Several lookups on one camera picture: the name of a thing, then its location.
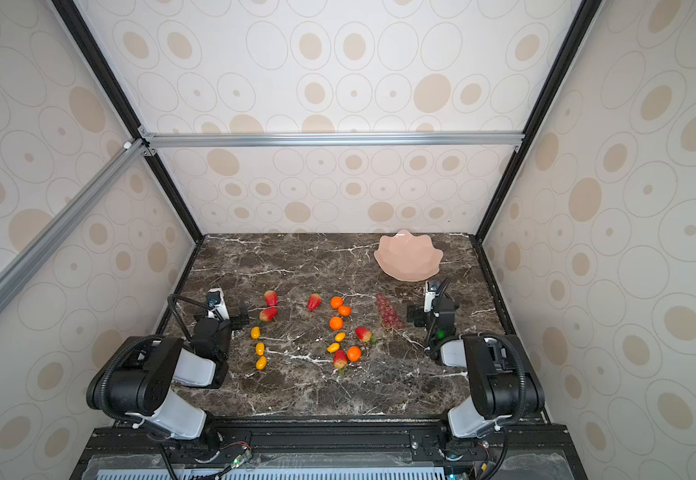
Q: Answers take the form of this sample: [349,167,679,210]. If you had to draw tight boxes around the red grape bunch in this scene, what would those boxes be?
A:
[375,294,404,330]

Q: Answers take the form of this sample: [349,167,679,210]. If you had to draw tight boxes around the pink wavy fruit bowl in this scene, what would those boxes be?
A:
[374,230,444,282]

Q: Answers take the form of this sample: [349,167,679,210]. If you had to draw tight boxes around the orange bottom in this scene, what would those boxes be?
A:
[347,346,362,362]

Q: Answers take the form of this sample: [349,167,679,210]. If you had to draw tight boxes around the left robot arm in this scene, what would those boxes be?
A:
[86,288,248,441]

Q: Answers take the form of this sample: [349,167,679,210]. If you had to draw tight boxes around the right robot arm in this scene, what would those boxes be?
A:
[419,292,545,438]

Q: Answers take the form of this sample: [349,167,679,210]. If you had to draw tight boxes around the strawberry near bowl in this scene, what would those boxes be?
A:
[307,293,322,311]

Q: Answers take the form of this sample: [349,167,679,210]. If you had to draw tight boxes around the yellow kumquat left bottom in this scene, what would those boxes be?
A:
[255,356,268,370]

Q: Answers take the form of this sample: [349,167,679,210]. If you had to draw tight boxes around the strawberry far left lower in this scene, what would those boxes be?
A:
[259,307,279,322]

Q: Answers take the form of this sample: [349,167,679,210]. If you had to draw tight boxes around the strawberry right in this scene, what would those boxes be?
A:
[355,327,373,343]

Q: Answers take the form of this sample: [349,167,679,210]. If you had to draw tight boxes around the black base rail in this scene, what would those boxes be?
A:
[71,417,587,479]

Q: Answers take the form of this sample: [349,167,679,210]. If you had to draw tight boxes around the horizontal aluminium frame bar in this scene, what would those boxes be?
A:
[139,131,525,148]

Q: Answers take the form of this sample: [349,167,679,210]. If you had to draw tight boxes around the diagonal aluminium frame bar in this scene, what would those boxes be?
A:
[0,139,146,314]

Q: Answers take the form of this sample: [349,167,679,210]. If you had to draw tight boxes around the right black frame post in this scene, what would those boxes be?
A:
[472,0,603,246]

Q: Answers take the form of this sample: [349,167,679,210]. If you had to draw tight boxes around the black frame post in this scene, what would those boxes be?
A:
[472,0,603,246]
[52,0,204,244]

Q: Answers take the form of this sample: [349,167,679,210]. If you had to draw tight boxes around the left black frame post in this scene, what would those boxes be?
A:
[52,0,204,244]

